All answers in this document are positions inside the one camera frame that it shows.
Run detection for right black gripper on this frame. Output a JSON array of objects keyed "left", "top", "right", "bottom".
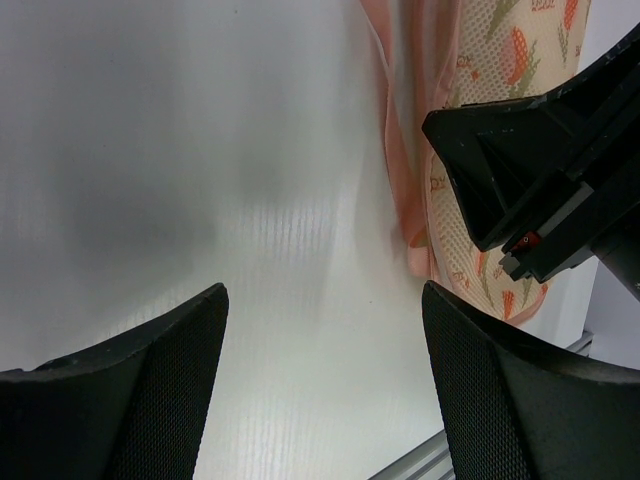
[{"left": 423, "top": 30, "right": 639, "bottom": 285}]

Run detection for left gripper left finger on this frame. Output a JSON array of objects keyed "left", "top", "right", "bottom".
[{"left": 1, "top": 283, "right": 229, "bottom": 479}]

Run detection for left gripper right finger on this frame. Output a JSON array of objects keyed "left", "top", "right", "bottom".
[{"left": 422, "top": 281, "right": 639, "bottom": 479}]

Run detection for floral peach laundry bag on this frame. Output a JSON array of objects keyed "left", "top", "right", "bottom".
[{"left": 362, "top": 1, "right": 590, "bottom": 326}]

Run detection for aluminium front rail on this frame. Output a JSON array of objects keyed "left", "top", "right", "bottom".
[{"left": 367, "top": 327, "right": 596, "bottom": 480}]

